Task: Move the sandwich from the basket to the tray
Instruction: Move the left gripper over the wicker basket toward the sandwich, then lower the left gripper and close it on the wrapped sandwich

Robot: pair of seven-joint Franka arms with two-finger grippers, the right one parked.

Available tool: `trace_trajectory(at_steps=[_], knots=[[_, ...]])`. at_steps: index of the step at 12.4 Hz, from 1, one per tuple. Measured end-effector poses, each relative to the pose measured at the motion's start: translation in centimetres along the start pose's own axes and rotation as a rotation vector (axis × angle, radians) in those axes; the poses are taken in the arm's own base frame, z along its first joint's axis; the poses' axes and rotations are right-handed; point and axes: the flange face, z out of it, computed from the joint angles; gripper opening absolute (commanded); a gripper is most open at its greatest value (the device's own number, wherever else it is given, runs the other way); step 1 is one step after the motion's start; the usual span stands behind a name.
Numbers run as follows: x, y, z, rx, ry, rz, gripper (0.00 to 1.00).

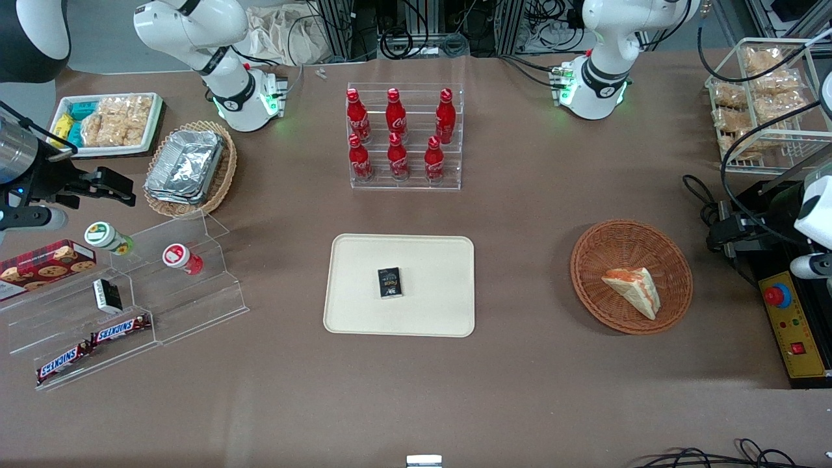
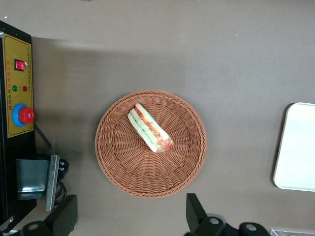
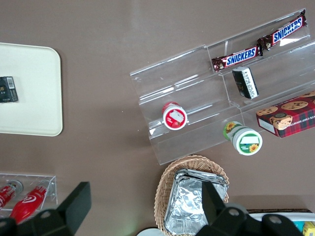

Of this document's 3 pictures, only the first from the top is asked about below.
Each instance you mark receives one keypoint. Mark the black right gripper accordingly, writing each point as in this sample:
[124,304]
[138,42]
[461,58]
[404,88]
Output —
[51,175]

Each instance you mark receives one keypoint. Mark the triangular sandwich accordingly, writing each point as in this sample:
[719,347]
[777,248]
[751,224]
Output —
[634,289]

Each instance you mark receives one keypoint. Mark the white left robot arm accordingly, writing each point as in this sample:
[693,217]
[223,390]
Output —
[604,84]

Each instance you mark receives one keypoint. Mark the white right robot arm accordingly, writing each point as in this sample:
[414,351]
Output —
[231,97]

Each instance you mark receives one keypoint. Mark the white rectangular snack tray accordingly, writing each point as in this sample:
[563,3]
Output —
[153,133]

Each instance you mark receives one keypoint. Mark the light oval wicker basket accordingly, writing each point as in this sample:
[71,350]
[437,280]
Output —
[224,175]

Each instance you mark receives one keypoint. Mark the beige plastic tray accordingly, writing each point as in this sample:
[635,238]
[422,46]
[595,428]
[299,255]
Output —
[429,260]

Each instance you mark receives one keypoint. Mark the brown wicker basket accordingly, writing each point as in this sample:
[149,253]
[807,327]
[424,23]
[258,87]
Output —
[624,247]

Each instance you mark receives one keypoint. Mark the green bottle with white cap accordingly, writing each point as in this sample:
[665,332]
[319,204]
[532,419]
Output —
[107,237]

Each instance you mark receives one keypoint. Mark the rice cracker snack pack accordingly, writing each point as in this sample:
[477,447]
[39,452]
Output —
[133,117]
[764,60]
[733,121]
[777,83]
[728,95]
[780,107]
[741,144]
[97,130]

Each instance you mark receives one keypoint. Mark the teal snack packet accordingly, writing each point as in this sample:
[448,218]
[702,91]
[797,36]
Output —
[74,134]
[83,109]

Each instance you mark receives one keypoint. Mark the stacked aluminium foil trays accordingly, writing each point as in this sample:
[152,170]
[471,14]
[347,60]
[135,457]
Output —
[185,166]

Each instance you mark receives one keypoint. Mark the yellow snack packet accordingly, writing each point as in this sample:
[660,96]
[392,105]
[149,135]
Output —
[61,125]

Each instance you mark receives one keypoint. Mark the red bottle with white cap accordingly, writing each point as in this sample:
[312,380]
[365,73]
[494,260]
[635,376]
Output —
[182,258]

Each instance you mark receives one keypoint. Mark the red cookie box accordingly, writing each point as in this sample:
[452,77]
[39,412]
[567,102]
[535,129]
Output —
[45,266]

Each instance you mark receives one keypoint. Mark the small black white box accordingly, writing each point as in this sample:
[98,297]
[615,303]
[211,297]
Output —
[107,296]

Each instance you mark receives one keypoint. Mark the clear acrylic step stand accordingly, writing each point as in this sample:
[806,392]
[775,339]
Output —
[188,305]

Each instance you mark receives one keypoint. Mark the snickers chocolate bar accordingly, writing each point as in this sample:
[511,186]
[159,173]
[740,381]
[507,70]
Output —
[120,329]
[63,363]

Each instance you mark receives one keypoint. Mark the white plastic bag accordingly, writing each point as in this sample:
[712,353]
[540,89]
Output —
[286,36]

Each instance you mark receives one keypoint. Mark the small grey table clip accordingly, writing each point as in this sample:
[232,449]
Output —
[320,73]

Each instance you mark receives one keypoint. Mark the red cola bottle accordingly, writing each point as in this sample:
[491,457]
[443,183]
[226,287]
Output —
[434,162]
[357,120]
[445,120]
[359,162]
[398,161]
[396,117]

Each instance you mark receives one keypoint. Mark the small black card box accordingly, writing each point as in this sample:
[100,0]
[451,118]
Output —
[390,283]

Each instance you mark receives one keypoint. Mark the clear acrylic bottle rack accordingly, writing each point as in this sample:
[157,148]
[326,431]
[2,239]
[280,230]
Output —
[416,179]

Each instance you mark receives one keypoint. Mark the black countertop appliance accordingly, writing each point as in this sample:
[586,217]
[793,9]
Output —
[747,227]

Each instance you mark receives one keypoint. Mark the red emergency stop button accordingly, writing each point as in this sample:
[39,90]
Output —
[777,296]

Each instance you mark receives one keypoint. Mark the yellow panel control box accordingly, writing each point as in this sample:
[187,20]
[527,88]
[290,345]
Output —
[796,325]

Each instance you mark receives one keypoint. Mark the aluminium frame post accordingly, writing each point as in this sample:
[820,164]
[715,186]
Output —
[510,26]
[337,29]

